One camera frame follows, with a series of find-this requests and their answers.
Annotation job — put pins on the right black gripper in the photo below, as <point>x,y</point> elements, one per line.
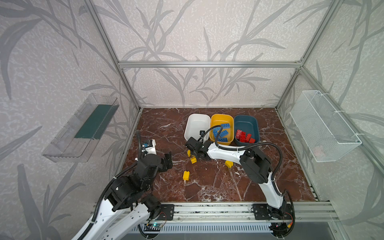
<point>191,145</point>

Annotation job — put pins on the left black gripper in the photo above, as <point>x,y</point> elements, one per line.
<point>166,160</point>

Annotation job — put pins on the red brick wide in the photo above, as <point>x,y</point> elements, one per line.
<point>240,134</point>

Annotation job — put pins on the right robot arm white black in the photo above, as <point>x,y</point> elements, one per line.
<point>254,162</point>

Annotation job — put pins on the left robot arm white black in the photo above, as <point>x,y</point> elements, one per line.
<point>127,202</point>

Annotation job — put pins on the white plastic bin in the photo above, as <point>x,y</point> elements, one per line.
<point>195,124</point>

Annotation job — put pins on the yellow plastic bin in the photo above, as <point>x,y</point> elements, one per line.
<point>218,119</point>

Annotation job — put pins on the dark teal plastic bin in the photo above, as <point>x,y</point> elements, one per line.
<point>247,124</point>

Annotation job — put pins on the right wiring bundle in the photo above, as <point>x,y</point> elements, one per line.
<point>282,226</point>

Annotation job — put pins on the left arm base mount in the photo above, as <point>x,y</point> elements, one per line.
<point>169,209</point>

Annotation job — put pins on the left circuit board with wires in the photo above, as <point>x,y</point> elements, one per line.
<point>156,226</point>

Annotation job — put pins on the aluminium front rail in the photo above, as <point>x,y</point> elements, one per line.
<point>216,212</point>

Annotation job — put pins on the clear plastic wall shelf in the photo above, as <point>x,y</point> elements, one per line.
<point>79,137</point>

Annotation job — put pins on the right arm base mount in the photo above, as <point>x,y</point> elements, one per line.
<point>268,213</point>

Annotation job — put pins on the white wire mesh basket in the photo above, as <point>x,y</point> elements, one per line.
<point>327,134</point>

